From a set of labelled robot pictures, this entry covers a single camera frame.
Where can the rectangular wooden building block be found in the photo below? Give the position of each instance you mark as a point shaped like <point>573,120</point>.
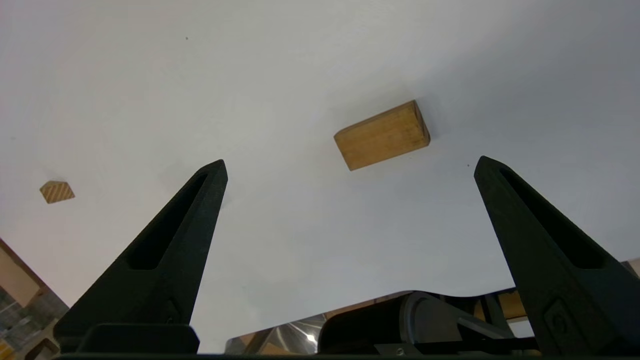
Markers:
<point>382,136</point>

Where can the shiny silver robot base part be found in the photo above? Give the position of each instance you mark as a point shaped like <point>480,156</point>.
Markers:
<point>295,337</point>

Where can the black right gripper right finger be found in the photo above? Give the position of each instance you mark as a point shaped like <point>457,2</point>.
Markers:
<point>580,300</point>

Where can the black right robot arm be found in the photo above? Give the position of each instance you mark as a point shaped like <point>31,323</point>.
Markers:
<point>370,325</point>

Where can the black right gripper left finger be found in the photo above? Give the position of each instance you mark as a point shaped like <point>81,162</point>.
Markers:
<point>150,295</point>

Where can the triangular wooden building block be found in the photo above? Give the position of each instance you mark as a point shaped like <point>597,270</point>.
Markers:
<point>57,192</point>

